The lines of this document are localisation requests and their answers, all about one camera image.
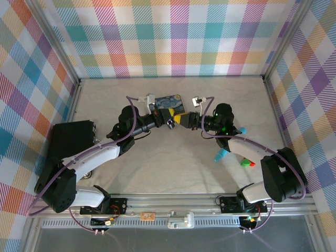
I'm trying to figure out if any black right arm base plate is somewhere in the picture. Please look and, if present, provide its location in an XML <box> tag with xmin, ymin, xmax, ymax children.
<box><xmin>219</xmin><ymin>195</ymin><xmax>268</xmax><ymax>214</ymax></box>

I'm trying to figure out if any blue marker pen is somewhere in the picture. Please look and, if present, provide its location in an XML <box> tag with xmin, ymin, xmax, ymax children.
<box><xmin>213</xmin><ymin>126</ymin><xmax>247</xmax><ymax>162</ymax></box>

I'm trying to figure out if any black box on left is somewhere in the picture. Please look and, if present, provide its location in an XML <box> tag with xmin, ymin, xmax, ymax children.
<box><xmin>46</xmin><ymin>80</ymin><xmax>85</xmax><ymax>196</ymax></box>

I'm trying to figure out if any aluminium corner post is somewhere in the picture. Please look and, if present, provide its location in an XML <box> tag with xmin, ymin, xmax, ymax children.
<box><xmin>261</xmin><ymin>0</ymin><xmax>314</xmax><ymax>83</ymax></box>
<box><xmin>30</xmin><ymin>0</ymin><xmax>82</xmax><ymax>86</ymax></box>

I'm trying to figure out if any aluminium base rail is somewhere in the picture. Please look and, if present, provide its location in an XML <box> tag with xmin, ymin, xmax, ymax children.
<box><xmin>27</xmin><ymin>193</ymin><xmax>319</xmax><ymax>218</ymax></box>

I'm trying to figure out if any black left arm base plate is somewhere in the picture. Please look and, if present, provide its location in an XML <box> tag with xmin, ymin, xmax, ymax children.
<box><xmin>79</xmin><ymin>197</ymin><xmax>129</xmax><ymax>216</ymax></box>

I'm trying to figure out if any starry night tin box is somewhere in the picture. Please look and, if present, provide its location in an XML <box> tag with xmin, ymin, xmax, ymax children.
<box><xmin>154</xmin><ymin>93</ymin><xmax>186</xmax><ymax>114</ymax></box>

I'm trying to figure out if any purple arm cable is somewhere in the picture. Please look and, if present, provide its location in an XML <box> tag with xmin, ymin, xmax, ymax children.
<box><xmin>27</xmin><ymin>94</ymin><xmax>148</xmax><ymax>234</ymax></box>
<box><xmin>199</xmin><ymin>96</ymin><xmax>308</xmax><ymax>234</ymax></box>

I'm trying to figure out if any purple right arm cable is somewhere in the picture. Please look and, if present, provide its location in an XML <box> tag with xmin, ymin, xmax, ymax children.
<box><xmin>199</xmin><ymin>96</ymin><xmax>308</xmax><ymax>234</ymax></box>

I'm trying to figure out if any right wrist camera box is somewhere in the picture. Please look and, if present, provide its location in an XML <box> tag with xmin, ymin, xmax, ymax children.
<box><xmin>191</xmin><ymin>96</ymin><xmax>208</xmax><ymax>108</ymax></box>

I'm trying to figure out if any silver clamp bracket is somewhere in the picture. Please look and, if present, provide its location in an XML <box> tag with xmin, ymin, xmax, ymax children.
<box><xmin>166</xmin><ymin>211</ymin><xmax>195</xmax><ymax>229</ymax></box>

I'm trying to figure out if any aluminium side rail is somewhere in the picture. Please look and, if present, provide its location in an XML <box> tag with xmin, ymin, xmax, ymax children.
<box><xmin>262</xmin><ymin>78</ymin><xmax>301</xmax><ymax>194</ymax></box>

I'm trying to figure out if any perforated metal strip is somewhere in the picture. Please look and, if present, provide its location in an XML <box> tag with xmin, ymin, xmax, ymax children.
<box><xmin>41</xmin><ymin>219</ymin><xmax>244</xmax><ymax>229</ymax></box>

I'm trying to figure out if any black case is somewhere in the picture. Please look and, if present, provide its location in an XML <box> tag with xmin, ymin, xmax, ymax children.
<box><xmin>49</xmin><ymin>120</ymin><xmax>97</xmax><ymax>163</ymax></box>

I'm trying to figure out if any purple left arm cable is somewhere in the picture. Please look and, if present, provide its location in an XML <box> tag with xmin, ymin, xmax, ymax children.
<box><xmin>27</xmin><ymin>94</ymin><xmax>148</xmax><ymax>234</ymax></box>

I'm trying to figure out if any red and green block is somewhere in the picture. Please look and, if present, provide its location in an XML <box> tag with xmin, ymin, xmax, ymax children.
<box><xmin>240</xmin><ymin>157</ymin><xmax>256</xmax><ymax>168</ymax></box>

